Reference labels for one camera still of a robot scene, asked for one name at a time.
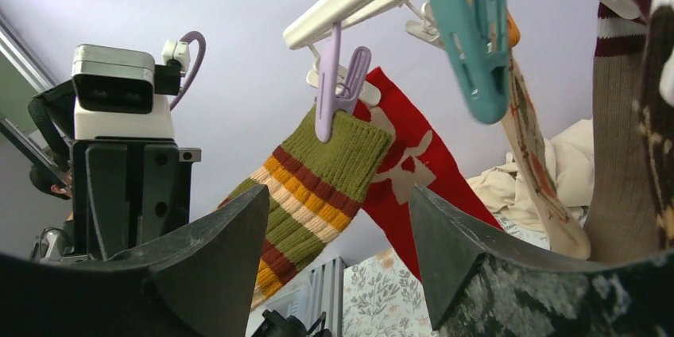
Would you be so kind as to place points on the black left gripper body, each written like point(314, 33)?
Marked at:
point(124, 191)

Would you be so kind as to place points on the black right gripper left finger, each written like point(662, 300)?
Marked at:
point(195, 281)

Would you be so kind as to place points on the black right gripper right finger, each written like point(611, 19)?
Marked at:
point(480, 281)

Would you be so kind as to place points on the green striped sock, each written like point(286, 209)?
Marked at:
point(315, 190)

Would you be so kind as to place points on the grey sock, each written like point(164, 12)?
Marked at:
point(621, 222)

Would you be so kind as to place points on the red bear sock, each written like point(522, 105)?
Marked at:
point(417, 156)

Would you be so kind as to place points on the beige cloth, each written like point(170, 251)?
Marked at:
point(569, 159)

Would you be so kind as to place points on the cream patterned sock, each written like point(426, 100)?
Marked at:
point(565, 234)

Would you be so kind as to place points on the lilac clothes peg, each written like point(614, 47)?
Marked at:
point(333, 96)

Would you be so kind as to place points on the argyle brown sock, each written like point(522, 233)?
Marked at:
point(655, 121)

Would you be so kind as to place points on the teal clothes peg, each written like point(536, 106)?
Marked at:
point(475, 37)

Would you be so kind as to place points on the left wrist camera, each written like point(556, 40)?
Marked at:
point(124, 93)

